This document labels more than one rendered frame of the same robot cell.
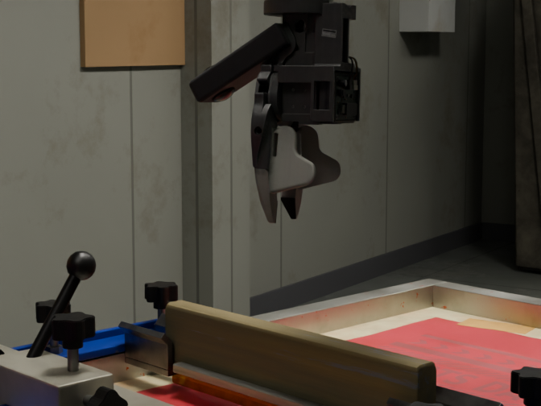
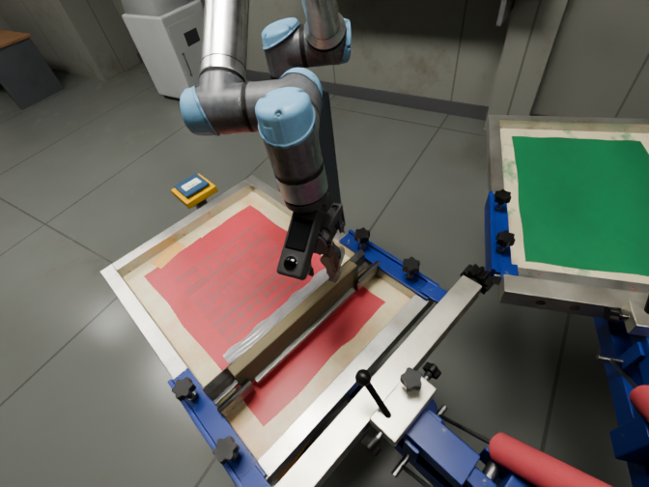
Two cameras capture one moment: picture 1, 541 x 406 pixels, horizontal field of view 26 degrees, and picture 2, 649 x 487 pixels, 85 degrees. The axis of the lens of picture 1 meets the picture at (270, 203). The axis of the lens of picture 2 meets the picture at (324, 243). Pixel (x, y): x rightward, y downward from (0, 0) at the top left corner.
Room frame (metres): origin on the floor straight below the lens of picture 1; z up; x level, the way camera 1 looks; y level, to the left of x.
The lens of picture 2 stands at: (1.08, 0.41, 1.76)
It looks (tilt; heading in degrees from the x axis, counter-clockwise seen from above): 48 degrees down; 277
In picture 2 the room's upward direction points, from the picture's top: 10 degrees counter-clockwise
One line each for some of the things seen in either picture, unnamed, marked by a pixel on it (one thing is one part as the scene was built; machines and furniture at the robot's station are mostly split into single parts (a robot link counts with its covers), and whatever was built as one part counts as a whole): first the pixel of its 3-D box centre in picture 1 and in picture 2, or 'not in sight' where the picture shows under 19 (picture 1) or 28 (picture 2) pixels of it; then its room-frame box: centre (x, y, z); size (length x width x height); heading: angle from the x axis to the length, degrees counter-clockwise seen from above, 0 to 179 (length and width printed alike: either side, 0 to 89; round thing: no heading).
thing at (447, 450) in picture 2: not in sight; (426, 435); (0.97, 0.24, 1.02); 0.17 x 0.06 x 0.05; 133
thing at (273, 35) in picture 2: not in sight; (285, 46); (1.23, -0.76, 1.37); 0.13 x 0.12 x 0.14; 176
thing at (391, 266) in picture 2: not in sight; (384, 267); (0.99, -0.19, 0.98); 0.30 x 0.05 x 0.07; 133
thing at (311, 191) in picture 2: not in sight; (300, 181); (1.15, -0.03, 1.42); 0.08 x 0.08 x 0.05
